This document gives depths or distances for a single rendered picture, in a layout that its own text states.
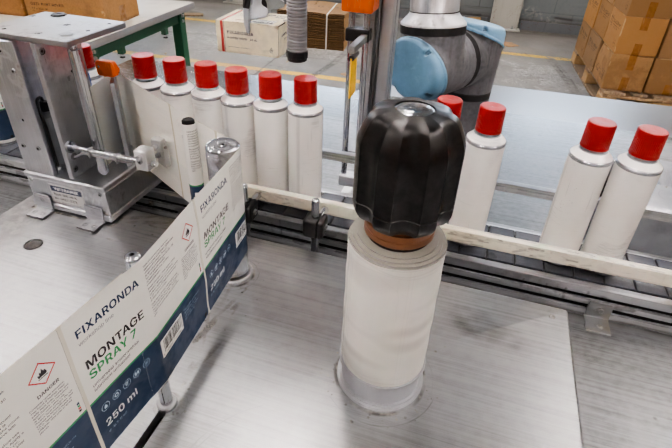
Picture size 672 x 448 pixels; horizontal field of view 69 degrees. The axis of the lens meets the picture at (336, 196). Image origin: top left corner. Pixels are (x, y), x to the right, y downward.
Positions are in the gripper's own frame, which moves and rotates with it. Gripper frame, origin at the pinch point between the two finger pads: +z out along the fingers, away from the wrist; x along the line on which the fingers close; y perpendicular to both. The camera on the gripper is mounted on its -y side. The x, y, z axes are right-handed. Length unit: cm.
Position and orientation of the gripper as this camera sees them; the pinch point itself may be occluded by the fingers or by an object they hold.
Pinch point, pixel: (256, 25)
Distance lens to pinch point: 131.1
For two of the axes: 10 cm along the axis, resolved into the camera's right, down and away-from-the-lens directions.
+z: -0.6, 8.4, 5.4
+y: 9.6, 1.9, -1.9
